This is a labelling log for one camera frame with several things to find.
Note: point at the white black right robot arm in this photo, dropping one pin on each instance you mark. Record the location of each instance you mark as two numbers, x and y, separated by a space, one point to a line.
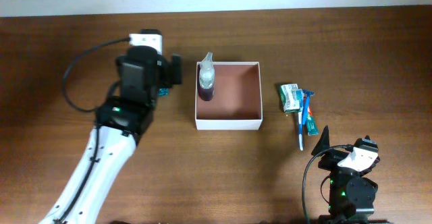
351 194

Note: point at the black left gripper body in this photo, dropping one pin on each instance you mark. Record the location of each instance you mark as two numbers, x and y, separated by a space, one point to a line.
167 75

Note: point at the blue white toothbrush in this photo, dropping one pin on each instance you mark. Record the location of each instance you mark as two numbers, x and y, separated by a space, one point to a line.
300 122

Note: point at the green white soap packet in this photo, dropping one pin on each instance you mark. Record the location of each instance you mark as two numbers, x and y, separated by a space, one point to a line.
291 98

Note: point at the pink open cardboard box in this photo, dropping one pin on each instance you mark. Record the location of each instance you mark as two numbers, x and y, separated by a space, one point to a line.
237 103

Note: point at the green red toothpaste tube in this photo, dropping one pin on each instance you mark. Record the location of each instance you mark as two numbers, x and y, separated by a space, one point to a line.
311 124

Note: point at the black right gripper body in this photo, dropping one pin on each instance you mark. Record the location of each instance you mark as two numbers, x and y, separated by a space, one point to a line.
333 156

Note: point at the green Listerine mouthwash bottle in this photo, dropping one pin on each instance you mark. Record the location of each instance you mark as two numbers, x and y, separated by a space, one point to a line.
163 92

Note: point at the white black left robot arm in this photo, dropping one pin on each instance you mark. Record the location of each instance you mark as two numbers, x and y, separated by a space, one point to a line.
119 124

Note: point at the blue disposable razor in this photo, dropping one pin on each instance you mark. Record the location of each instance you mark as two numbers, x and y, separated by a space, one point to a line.
307 95

